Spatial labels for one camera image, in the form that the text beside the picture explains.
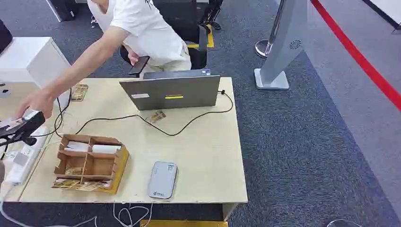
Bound grey laptop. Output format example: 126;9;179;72
119;69;221;112

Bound chrome ring base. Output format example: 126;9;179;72
326;218;365;227

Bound gold patterned card stack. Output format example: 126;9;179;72
64;166;84;176

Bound white card stack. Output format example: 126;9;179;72
64;141;90;154
91;144;122;155

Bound white cabinet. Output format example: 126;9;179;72
0;36;72;95

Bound person's left hand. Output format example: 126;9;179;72
127;48;140;67

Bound black laptop power cable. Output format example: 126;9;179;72
74;89;235;137

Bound black camera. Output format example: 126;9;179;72
0;109;47;148

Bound grey display stand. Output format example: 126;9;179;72
253;0;314;91

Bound person's right hand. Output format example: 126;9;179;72
14;89;56;120

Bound wooden card box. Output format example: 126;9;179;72
52;134;131;194

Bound black monitor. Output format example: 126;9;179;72
0;19;14;54

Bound black box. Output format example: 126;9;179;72
46;0;80;23

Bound yellow board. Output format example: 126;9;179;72
139;219;229;227

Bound person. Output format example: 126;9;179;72
14;0;192;120

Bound chrome stanchion base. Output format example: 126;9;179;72
254;39;274;59

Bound white looped cable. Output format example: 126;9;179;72
112;202;155;227

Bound thin black cable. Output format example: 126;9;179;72
29;88;73;139

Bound white power strip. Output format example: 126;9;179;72
2;125;52;186

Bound black office chair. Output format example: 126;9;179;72
120;0;224;78

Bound black smartphone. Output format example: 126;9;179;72
128;55;151;76

